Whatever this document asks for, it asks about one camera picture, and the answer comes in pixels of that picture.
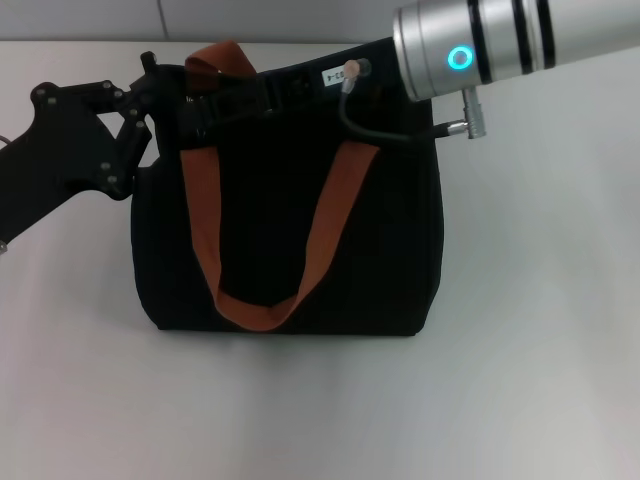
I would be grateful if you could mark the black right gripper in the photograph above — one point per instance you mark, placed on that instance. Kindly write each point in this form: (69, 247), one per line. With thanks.
(305, 92)

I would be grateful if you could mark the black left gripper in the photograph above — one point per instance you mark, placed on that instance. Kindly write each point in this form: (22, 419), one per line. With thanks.
(55, 145)

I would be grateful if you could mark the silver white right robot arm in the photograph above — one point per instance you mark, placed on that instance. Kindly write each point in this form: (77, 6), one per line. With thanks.
(505, 35)

